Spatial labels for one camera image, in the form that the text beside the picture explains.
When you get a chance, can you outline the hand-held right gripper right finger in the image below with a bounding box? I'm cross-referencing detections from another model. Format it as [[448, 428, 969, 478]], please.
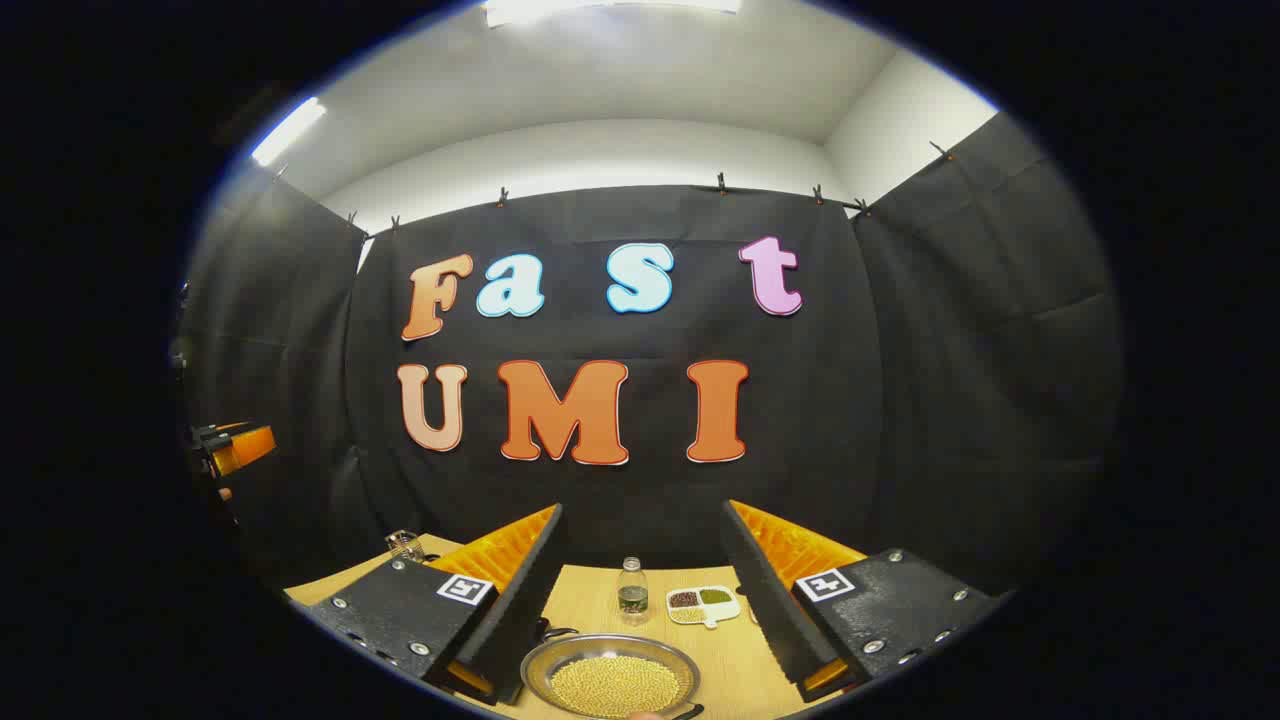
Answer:
[[720, 499, 1006, 703]]

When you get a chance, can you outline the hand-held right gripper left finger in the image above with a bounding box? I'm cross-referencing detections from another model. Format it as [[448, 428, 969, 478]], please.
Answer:
[[285, 503, 567, 706]]

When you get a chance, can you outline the stainless steel pot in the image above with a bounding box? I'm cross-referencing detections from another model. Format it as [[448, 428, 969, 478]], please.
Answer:
[[520, 625, 706, 720]]

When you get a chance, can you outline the pile of yellow soybeans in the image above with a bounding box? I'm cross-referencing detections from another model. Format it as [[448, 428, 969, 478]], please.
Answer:
[[548, 655, 683, 719]]

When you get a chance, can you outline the white divided bean dish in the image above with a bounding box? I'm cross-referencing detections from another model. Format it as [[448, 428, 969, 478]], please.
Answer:
[[665, 586, 743, 629]]

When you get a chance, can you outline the small clear bottle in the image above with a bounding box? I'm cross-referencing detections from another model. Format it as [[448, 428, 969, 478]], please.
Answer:
[[617, 557, 649, 626]]

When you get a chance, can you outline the black backdrop cloth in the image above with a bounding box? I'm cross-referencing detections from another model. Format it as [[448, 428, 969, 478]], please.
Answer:
[[175, 110, 1126, 601]]

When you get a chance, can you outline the small ceiling light panel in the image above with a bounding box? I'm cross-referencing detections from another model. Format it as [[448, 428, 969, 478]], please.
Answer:
[[250, 97, 328, 167]]

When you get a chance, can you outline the large ceiling light panel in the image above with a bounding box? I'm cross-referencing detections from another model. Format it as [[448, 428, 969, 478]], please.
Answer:
[[483, 0, 743, 27]]

